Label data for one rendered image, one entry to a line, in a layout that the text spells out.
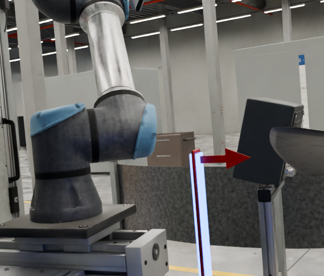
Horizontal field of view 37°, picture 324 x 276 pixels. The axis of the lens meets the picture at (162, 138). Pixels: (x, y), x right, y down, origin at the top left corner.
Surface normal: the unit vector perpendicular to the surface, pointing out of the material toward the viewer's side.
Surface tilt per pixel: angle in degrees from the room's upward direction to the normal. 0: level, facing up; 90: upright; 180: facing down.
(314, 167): 155
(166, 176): 90
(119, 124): 69
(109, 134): 89
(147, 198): 90
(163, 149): 90
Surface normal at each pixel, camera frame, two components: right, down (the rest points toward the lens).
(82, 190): 0.64, -0.32
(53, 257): -0.36, 0.08
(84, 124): 0.17, -0.44
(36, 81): 0.84, -0.04
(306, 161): 0.00, 0.95
